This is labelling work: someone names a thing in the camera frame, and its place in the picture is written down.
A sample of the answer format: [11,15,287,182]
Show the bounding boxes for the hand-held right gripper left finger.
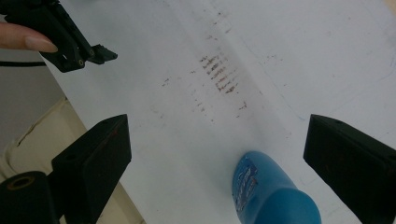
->
[50,114,133,224]

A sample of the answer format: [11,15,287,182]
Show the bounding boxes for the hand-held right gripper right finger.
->
[303,114,396,224]

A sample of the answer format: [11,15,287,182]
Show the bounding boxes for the blue plastic bottle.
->
[232,150,322,224]

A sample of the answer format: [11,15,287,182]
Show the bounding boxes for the beige cloth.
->
[0,97,148,224]

